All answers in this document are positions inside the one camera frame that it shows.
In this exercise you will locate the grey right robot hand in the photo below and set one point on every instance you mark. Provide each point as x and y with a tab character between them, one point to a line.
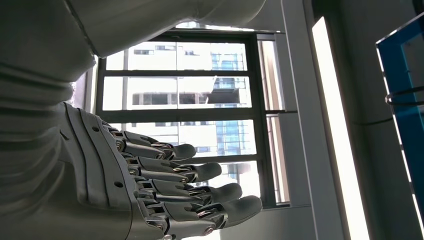
99	198

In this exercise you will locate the dark framed window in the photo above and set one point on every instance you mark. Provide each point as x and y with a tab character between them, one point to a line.
182	115

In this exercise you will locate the long white light strip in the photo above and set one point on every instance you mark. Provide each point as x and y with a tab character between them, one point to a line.
338	132

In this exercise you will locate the blue transparent panel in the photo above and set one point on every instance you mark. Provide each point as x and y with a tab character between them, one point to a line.
410	126

